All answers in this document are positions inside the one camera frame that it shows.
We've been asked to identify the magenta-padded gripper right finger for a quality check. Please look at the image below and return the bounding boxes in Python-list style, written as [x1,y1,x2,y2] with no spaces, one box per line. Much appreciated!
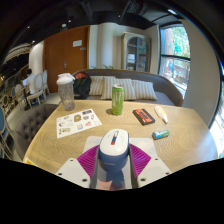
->
[129,143,173,189]

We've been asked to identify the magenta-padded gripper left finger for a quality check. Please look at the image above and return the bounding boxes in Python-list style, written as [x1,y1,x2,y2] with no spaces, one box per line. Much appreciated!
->
[54,144,101,189]

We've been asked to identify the blue and white computer mouse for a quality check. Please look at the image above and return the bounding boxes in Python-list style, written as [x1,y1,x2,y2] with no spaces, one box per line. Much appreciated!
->
[97,128,131,174]

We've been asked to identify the small teal packet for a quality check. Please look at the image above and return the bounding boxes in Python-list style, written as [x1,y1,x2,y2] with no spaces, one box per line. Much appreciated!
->
[151,129,170,140]

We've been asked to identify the white sticker sheet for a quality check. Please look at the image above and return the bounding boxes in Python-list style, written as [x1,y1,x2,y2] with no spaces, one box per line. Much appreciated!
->
[55,108,103,139]

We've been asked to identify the black and red flat box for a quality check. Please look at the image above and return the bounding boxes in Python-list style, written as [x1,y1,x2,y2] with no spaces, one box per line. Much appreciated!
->
[132,108,156,127]

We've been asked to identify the green drink can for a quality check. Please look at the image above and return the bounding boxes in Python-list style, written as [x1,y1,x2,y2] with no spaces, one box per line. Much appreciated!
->
[111,83,125,117]

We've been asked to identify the grey tufted armchair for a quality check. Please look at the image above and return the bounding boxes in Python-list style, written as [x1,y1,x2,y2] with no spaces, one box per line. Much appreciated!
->
[13,103,59,161]

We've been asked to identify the striped cushion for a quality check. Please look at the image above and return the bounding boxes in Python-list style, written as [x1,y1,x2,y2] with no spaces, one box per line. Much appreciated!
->
[131,79,158,102]
[100,77,137,101]
[88,75,108,97]

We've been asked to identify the clear shaker bottle white lid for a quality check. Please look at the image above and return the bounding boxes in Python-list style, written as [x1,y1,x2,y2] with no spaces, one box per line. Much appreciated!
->
[56,72,76,112]

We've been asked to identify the grey curved sofa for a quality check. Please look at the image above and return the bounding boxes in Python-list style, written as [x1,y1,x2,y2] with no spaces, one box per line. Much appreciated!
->
[71,68,184,107]

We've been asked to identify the black and red backpack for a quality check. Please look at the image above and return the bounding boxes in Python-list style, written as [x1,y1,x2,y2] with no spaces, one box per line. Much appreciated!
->
[72,71,93,100]

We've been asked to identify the white dining chairs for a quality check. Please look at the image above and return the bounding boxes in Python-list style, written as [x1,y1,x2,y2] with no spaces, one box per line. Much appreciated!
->
[26,69,51,108]

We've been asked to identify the blue round-back chairs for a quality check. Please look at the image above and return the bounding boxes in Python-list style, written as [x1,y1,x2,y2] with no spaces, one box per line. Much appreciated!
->
[0,93,18,159]

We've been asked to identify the glass-door cabinet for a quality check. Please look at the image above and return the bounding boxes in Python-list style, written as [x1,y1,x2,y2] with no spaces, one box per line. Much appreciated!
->
[120,31,152,73]

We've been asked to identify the wooden door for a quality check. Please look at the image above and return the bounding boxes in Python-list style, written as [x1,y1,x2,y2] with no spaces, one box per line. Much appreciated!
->
[43,25,91,94]

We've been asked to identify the window with dark frame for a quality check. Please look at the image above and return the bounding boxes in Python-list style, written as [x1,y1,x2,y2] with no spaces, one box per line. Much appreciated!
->
[209,89,224,159]
[157,23,192,98]

